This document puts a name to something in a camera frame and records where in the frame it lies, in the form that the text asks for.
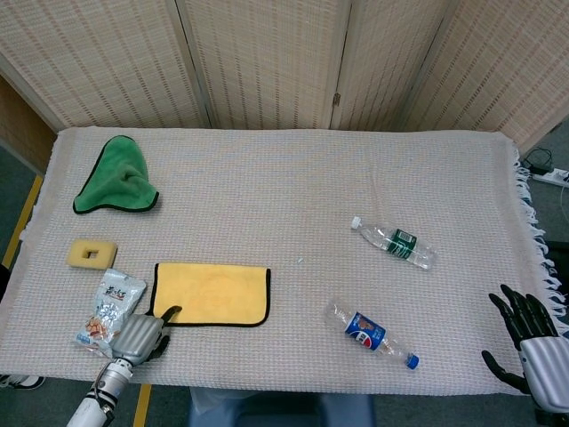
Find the robot left five-finger hand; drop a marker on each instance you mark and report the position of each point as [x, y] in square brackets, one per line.
[135, 338]

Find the blue grey robot torso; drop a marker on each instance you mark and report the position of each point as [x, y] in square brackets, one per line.
[284, 411]

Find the woven bamboo folding screen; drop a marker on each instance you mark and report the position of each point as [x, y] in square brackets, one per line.
[266, 66]

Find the white power strip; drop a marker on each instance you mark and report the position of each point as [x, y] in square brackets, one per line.
[553, 177]

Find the robot left arm white silver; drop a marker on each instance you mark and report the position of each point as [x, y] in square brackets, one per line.
[104, 382]

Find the white and black shoe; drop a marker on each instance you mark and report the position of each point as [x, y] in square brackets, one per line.
[22, 381]

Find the green cloth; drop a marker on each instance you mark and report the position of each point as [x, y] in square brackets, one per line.
[120, 182]

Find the robot right five-finger hand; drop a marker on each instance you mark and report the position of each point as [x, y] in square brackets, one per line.
[547, 373]

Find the yellow sponge with hole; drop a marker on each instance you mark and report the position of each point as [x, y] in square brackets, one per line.
[77, 255]

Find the yellow cloth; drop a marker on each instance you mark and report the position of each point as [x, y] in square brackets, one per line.
[222, 293]

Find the brown wooden board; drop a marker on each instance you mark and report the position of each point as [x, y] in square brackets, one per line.
[22, 129]

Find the white snack bag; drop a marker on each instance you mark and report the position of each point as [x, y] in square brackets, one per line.
[109, 302]

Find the white woven tablecloth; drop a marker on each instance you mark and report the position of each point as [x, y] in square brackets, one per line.
[289, 200]

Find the clear bottle blue Pepsi label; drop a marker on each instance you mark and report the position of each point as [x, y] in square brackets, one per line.
[364, 333]

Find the clear bottle green label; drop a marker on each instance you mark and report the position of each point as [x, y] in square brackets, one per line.
[402, 242]

